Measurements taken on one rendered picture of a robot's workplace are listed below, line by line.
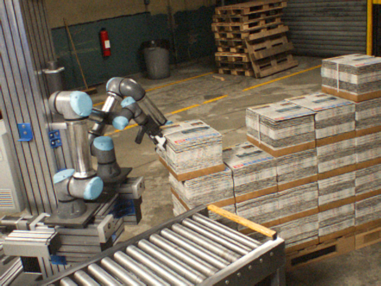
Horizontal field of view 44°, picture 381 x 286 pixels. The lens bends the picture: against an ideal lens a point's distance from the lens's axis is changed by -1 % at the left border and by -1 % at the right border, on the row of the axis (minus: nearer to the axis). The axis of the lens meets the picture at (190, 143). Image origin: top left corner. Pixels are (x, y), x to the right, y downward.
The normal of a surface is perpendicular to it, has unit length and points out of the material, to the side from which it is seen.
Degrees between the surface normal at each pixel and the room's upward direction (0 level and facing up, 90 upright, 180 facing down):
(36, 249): 90
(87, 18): 90
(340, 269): 0
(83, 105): 82
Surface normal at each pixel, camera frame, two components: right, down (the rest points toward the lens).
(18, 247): -0.24, 0.35
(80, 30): 0.63, 0.19
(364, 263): -0.11, -0.94
